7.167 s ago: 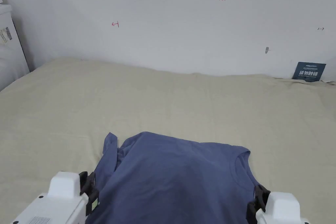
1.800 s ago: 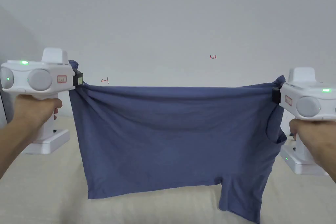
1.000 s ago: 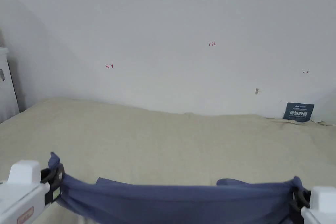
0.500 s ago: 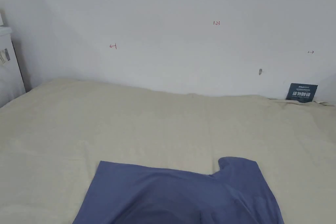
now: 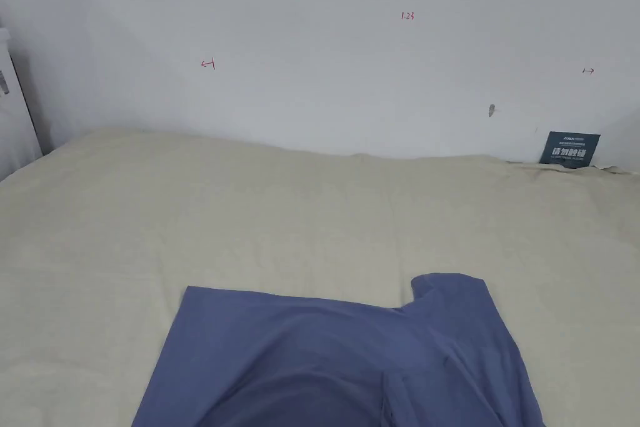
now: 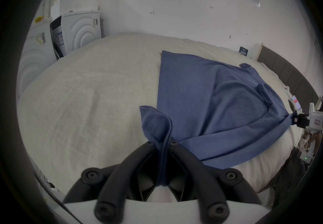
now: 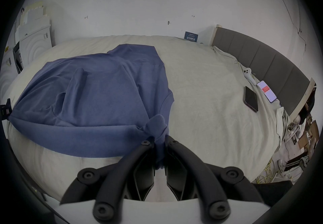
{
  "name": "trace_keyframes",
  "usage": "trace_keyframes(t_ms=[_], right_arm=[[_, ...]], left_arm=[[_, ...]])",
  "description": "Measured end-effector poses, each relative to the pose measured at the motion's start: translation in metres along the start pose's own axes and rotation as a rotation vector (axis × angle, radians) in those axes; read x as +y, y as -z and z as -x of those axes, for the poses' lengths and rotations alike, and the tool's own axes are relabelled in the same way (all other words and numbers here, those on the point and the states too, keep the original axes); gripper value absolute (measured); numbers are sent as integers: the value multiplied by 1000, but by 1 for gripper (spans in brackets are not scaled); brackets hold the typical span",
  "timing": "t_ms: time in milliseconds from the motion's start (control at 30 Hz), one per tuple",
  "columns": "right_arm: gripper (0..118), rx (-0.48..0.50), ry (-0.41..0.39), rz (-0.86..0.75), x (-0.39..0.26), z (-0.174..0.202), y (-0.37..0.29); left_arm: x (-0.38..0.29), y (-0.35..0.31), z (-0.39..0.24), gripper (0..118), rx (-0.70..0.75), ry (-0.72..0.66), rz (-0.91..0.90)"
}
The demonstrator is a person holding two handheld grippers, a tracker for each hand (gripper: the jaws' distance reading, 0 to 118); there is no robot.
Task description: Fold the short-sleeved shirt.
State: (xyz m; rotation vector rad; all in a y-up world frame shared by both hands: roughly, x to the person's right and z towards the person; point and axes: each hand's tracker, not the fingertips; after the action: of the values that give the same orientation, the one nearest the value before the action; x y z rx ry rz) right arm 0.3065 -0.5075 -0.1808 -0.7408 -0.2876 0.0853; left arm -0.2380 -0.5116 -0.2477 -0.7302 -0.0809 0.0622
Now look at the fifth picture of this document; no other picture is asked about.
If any bed with beige sheet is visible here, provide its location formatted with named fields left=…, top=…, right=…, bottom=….
left=0, top=128, right=640, bottom=427

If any blue shirt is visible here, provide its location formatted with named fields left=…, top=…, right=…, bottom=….
left=131, top=273, right=547, bottom=427

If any dark card with white print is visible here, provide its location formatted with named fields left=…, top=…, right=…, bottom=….
left=539, top=131, right=601, bottom=168

